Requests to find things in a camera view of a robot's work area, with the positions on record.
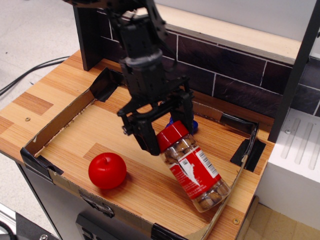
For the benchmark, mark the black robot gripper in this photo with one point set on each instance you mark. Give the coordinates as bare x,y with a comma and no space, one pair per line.
152,96

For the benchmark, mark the red plastic apple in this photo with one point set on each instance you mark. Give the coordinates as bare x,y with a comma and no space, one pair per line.
107,170

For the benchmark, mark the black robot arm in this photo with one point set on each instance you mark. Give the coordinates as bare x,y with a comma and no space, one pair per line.
141,32

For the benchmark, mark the white ridged side unit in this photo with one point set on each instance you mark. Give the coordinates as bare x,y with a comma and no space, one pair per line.
290,184

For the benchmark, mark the black device under table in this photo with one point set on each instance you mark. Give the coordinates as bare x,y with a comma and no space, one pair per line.
95,228

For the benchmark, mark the blue plastic grape bunch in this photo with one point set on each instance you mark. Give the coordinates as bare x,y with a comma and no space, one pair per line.
195,124

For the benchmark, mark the taped cardboard fence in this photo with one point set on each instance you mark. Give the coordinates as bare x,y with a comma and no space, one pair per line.
150,200

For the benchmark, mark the red-lidded spice bottle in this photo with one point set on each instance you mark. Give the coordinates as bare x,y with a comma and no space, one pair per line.
191,167

